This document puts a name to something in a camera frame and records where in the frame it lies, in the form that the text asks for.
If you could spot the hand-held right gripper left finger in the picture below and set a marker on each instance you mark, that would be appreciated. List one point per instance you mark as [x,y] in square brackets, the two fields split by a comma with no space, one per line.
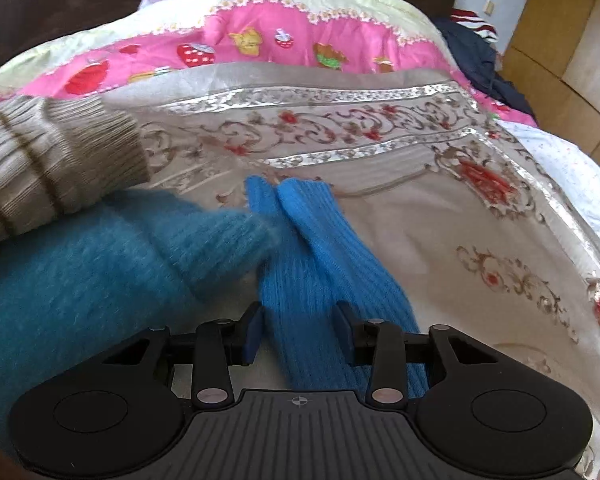
[251,335]

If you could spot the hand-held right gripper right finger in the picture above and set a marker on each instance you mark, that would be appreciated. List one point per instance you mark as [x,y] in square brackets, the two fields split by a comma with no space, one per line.
[342,330]

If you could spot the blue ribbed knit sweater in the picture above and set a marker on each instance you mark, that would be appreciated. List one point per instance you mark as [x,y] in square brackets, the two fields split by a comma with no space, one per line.
[320,270]

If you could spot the beige floral bedspread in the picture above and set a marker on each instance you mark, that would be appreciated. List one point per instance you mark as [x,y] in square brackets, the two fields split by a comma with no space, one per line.
[430,220]

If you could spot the teal fuzzy sweater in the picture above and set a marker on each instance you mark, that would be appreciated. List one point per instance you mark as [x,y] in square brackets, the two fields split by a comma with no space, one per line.
[80,280]

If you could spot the beige ribbed knit sweater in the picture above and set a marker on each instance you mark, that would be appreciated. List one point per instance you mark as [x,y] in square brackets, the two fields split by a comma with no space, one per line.
[45,160]

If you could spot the white dotted bed sheet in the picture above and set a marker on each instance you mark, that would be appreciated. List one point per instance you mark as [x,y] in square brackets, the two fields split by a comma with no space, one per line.
[565,160]

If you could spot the navy clothing pile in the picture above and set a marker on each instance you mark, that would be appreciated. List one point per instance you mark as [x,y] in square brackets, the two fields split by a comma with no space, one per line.
[475,60]

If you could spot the pink strawberry print quilt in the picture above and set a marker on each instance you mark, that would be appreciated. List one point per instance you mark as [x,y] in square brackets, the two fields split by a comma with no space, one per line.
[260,20]

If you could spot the red white striped cloth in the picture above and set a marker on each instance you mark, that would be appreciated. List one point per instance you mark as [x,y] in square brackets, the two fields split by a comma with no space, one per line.
[475,22]

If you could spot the wooden wardrobe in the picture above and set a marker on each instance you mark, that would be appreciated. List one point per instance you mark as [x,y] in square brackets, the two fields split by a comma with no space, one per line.
[570,35]

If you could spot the wall socket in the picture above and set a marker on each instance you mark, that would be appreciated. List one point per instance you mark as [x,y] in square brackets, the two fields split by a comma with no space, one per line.
[489,8]

